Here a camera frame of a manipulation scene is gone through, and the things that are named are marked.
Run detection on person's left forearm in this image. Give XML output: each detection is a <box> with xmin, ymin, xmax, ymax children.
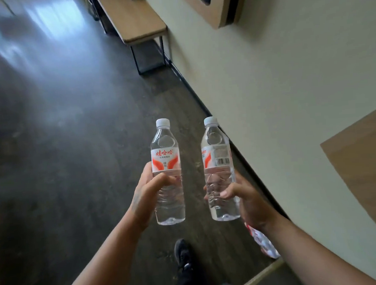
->
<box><xmin>51</xmin><ymin>208</ymin><xmax>153</xmax><ymax>285</ymax></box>

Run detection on black shoe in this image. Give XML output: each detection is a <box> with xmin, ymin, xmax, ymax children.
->
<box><xmin>173</xmin><ymin>238</ymin><xmax>195</xmax><ymax>274</ymax></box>

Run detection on person's right forearm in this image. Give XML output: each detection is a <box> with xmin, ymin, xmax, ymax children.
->
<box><xmin>262</xmin><ymin>207</ymin><xmax>376</xmax><ymax>285</ymax></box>

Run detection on person's right hand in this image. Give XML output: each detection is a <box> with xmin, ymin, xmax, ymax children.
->
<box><xmin>202</xmin><ymin>168</ymin><xmax>282</xmax><ymax>238</ymax></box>

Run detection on black trousers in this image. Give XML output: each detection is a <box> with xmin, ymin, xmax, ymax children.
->
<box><xmin>168</xmin><ymin>260</ymin><xmax>240</xmax><ymax>285</ymax></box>

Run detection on clear water bottle barcode label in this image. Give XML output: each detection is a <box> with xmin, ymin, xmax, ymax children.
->
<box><xmin>199</xmin><ymin>115</ymin><xmax>242</xmax><ymax>223</ymax></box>

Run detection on red white plastic package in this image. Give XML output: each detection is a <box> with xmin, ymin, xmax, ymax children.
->
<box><xmin>244</xmin><ymin>220</ymin><xmax>281</xmax><ymax>261</ymax></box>

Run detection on clear water bottle winged label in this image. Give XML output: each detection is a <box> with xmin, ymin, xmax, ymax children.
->
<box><xmin>148</xmin><ymin>117</ymin><xmax>187</xmax><ymax>227</ymax></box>

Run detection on light wooden cabinet panel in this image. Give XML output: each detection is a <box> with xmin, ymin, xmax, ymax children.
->
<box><xmin>318</xmin><ymin>103</ymin><xmax>376</xmax><ymax>254</ymax></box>

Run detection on wooden wall panel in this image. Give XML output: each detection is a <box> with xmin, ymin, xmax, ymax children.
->
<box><xmin>173</xmin><ymin>0</ymin><xmax>252</xmax><ymax>32</ymax></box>

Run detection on person's left hand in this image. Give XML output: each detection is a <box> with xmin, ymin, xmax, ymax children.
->
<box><xmin>127</xmin><ymin>160</ymin><xmax>182</xmax><ymax>231</ymax></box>

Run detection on wooden bench black metal frame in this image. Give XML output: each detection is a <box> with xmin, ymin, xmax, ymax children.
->
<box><xmin>94</xmin><ymin>0</ymin><xmax>173</xmax><ymax>79</ymax></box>

